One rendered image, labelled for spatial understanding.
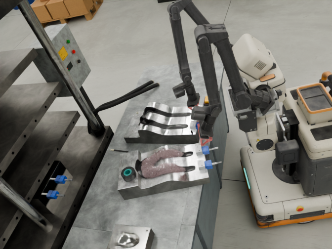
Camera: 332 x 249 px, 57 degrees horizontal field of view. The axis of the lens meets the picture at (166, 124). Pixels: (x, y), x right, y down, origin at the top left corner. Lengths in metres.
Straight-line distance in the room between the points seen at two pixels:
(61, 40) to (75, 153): 0.78
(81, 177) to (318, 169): 1.46
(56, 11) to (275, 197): 5.46
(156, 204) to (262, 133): 0.74
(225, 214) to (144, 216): 0.97
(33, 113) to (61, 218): 0.63
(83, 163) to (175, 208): 0.77
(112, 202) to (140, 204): 0.17
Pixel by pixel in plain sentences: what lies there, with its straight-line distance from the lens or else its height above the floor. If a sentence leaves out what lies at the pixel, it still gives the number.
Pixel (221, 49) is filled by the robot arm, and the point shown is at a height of 1.53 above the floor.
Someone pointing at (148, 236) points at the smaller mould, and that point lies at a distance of 1.58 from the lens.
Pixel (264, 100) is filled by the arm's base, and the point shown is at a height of 1.21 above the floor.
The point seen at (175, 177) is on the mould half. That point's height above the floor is 0.89.
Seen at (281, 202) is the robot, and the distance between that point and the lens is 2.26.
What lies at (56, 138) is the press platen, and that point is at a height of 1.04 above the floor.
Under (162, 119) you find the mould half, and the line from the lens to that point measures 2.01.
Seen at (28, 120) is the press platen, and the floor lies 1.29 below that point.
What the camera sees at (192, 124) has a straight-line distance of 1.88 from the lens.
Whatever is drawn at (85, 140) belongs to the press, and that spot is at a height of 0.79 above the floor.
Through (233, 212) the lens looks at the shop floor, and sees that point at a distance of 2.55.
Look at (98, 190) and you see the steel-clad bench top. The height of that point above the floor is 0.80.
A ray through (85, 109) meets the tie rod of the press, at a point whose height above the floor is 1.04.
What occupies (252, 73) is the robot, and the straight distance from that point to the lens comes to 1.59.
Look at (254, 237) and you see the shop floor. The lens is 2.45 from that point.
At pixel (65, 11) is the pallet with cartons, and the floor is 0.25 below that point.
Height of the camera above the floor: 2.23
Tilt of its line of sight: 43 degrees down
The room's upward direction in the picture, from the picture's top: 20 degrees counter-clockwise
